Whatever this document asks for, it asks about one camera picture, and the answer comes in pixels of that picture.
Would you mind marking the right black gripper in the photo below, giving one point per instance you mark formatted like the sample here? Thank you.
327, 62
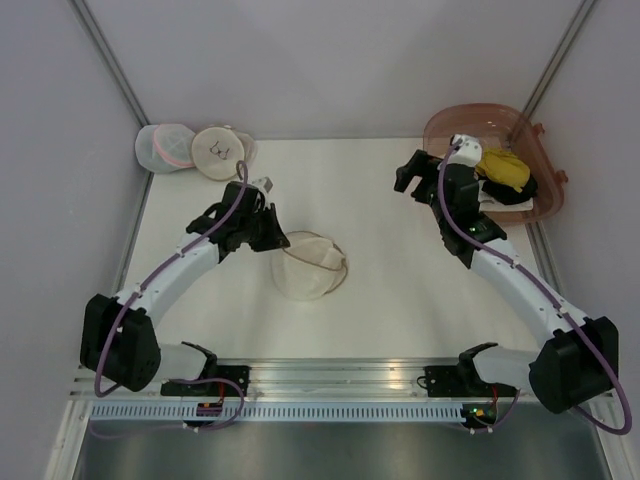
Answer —
427, 176

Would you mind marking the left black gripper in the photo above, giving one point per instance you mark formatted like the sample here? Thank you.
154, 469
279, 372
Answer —
261, 226

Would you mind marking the beige round mesh laundry bag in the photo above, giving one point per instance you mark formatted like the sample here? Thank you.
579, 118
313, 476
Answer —
312, 266

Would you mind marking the yellow bra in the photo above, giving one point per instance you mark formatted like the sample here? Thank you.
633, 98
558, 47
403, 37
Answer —
503, 167

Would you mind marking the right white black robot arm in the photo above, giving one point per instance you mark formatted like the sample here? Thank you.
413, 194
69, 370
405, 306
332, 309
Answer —
577, 356

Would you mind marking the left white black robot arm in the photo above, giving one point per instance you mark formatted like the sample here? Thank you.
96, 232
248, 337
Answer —
119, 341

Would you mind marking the beige mesh bag at back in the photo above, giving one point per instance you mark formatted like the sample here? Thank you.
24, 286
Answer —
216, 150

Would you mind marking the white pink-trim mesh laundry bag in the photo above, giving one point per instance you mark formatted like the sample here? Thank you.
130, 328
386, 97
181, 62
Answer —
164, 148

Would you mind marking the white garment in basket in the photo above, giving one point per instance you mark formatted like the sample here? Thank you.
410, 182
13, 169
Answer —
488, 204

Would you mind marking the brown translucent plastic basket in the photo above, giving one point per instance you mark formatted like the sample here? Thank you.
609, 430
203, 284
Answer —
502, 127

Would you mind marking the black garment in basket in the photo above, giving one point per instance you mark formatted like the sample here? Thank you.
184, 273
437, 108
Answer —
508, 195

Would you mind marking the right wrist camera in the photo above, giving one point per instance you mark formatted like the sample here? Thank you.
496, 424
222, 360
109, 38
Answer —
467, 150

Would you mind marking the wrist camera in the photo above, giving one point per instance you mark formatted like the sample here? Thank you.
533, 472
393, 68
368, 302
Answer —
467, 150
264, 184

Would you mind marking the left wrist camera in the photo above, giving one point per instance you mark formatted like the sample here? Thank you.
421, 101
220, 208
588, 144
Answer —
264, 184

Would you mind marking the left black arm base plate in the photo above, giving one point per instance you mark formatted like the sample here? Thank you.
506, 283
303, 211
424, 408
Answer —
226, 381

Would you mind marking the aluminium front rail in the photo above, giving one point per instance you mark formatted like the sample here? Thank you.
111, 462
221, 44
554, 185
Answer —
285, 380

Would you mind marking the white slotted cable duct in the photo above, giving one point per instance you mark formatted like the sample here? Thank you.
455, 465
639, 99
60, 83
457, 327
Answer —
423, 412

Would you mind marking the right aluminium frame post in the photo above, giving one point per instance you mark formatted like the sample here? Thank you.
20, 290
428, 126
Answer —
567, 41

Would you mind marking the aluminium frame post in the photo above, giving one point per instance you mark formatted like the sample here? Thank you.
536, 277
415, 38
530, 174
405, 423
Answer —
101, 44
567, 41

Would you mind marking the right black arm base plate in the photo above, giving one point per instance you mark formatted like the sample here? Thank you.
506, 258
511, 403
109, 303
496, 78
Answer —
450, 382

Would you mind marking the left aluminium frame post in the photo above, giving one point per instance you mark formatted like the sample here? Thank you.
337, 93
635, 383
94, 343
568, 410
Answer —
101, 44

